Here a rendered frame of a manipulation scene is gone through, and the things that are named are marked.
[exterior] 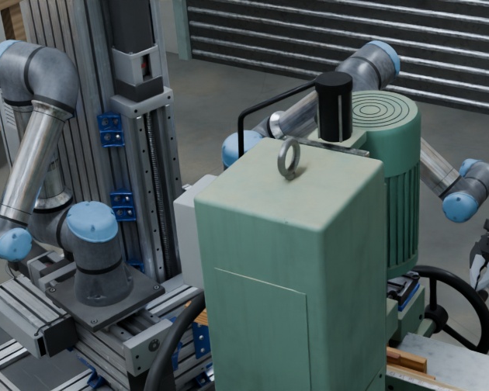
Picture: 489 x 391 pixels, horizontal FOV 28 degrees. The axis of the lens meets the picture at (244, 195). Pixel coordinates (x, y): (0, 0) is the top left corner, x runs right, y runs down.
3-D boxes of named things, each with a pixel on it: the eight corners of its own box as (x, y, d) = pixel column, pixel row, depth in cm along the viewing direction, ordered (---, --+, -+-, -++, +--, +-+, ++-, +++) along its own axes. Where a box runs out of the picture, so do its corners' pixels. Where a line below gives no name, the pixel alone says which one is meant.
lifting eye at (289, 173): (303, 169, 150) (302, 132, 147) (285, 187, 146) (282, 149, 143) (294, 167, 151) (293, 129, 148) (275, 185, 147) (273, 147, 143)
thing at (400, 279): (419, 287, 215) (420, 266, 213) (400, 314, 208) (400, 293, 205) (365, 272, 222) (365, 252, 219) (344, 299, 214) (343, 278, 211)
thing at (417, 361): (426, 376, 199) (427, 358, 196) (423, 382, 198) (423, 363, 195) (315, 342, 211) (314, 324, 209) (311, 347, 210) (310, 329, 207)
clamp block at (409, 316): (426, 318, 220) (427, 286, 216) (403, 353, 210) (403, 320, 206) (366, 302, 227) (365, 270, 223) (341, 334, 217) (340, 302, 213)
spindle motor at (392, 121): (432, 244, 188) (436, 97, 172) (396, 293, 175) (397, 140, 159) (349, 224, 196) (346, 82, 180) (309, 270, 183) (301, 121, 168)
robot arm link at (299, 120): (230, 145, 276) (359, 48, 237) (258, 123, 286) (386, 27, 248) (255, 178, 276) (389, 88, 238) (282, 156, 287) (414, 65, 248)
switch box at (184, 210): (244, 261, 165) (237, 180, 157) (213, 293, 158) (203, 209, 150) (214, 253, 168) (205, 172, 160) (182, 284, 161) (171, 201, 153)
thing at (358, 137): (367, 167, 164) (365, 74, 155) (346, 188, 158) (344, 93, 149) (324, 158, 167) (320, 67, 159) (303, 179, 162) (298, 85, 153)
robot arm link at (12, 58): (64, 261, 242) (22, 57, 215) (21, 246, 250) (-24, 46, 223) (96, 237, 251) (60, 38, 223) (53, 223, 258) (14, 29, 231)
